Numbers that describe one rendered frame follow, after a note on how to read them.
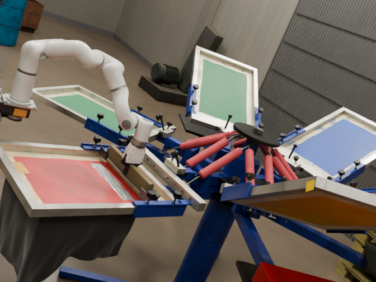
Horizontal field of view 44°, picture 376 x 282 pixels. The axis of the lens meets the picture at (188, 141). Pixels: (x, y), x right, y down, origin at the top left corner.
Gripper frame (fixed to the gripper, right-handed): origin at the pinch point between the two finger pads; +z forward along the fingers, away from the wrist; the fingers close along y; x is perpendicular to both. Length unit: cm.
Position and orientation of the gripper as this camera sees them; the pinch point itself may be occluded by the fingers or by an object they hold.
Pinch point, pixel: (128, 170)
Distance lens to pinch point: 236.2
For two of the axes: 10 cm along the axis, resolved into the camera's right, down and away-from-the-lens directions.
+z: -3.6, 8.9, 2.8
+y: -7.3, -0.8, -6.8
